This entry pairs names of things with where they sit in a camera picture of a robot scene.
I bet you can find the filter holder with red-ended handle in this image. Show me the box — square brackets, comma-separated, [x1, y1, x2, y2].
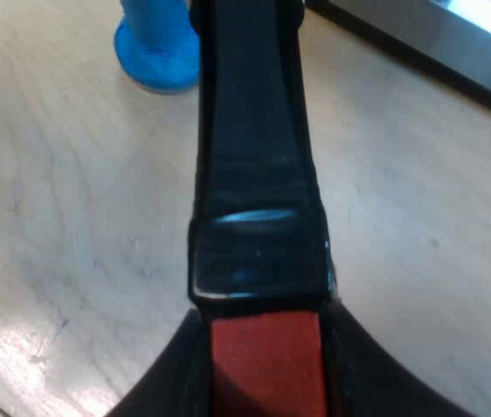
[186, 0, 338, 417]

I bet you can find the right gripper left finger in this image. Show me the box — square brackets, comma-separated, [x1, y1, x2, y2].
[111, 310, 212, 417]

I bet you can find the bright blue tamper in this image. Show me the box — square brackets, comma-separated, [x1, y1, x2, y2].
[113, 0, 202, 95]

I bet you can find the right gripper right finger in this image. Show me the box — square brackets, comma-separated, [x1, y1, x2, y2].
[316, 296, 464, 417]

